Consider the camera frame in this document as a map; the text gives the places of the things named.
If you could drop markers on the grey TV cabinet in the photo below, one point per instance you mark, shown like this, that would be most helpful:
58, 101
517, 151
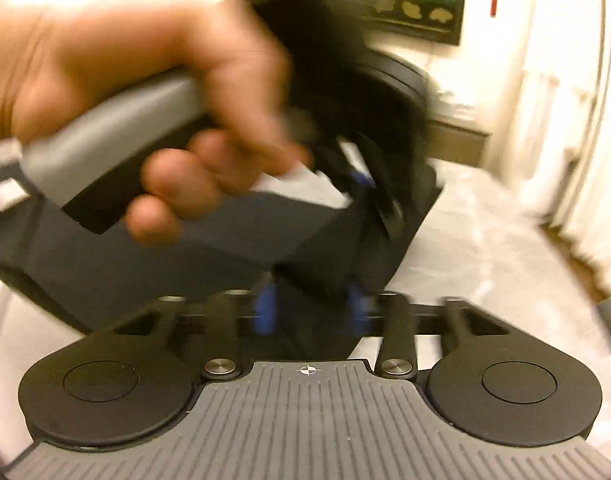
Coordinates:
456, 141

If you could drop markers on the cream curtain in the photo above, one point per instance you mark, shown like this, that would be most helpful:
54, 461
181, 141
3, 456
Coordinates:
559, 157

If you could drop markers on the black garment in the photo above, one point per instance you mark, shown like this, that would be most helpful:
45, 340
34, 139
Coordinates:
90, 281

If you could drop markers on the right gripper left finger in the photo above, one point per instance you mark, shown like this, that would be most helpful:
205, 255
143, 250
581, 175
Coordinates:
139, 376

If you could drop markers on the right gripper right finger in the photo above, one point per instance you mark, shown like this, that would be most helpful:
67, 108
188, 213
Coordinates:
478, 373

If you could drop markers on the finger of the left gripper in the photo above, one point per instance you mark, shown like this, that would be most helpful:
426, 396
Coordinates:
351, 181
383, 199

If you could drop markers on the person's left hand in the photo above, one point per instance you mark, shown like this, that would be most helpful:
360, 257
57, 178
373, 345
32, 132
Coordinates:
56, 64

